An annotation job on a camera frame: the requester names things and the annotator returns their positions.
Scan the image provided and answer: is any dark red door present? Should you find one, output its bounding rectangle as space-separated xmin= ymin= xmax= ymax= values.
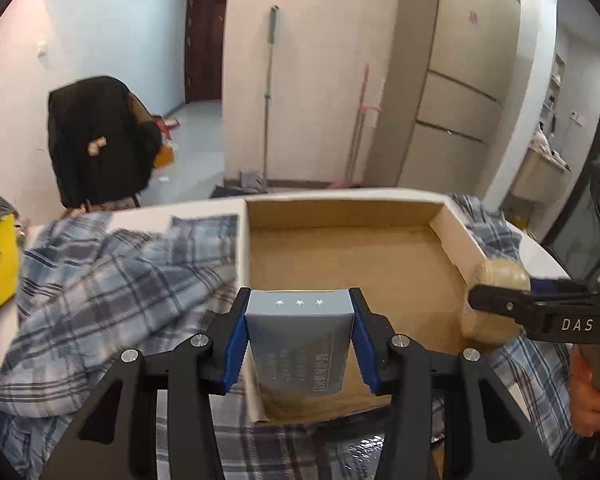
xmin=184 ymin=0 xmax=226 ymax=103

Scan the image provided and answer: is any grey small carton box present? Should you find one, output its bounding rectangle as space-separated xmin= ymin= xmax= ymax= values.
xmin=246 ymin=289 xmax=354 ymax=396

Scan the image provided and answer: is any wall shelf niche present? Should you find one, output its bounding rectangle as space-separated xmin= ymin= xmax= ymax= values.
xmin=543 ymin=53 xmax=566 ymax=113

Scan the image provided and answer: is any blue plaid shirt cloth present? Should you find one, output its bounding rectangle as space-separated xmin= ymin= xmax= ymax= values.
xmin=0 ymin=195 xmax=578 ymax=479

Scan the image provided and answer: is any beige sink cabinet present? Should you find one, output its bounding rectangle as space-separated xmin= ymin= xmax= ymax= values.
xmin=509 ymin=148 xmax=570 ymax=205

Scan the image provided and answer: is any white light switch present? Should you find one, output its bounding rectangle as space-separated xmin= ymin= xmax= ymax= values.
xmin=36 ymin=42 xmax=47 ymax=58

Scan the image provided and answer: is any cardboard tray box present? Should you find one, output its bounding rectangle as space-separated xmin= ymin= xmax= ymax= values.
xmin=235 ymin=187 xmax=496 ymax=428

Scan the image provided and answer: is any grey mop handle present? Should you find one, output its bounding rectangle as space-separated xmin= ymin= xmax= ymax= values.
xmin=263 ymin=6 xmax=279 ymax=178

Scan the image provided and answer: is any red broom handle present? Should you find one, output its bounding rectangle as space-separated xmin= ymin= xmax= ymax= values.
xmin=328 ymin=63 xmax=381 ymax=190

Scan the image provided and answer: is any chair with black jacket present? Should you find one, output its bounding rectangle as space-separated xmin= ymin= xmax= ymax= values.
xmin=47 ymin=76 xmax=162 ymax=209

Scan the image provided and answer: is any beige refrigerator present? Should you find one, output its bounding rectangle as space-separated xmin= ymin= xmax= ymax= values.
xmin=362 ymin=0 xmax=521 ymax=194

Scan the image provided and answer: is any right hand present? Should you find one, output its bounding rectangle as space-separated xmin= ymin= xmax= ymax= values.
xmin=569 ymin=346 xmax=600 ymax=438

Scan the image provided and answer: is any orange cardboard box floor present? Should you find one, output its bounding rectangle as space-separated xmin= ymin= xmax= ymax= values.
xmin=154 ymin=142 xmax=175 ymax=169

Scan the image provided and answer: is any dark framed glass door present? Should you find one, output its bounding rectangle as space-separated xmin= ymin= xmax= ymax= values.
xmin=543 ymin=119 xmax=600 ymax=282

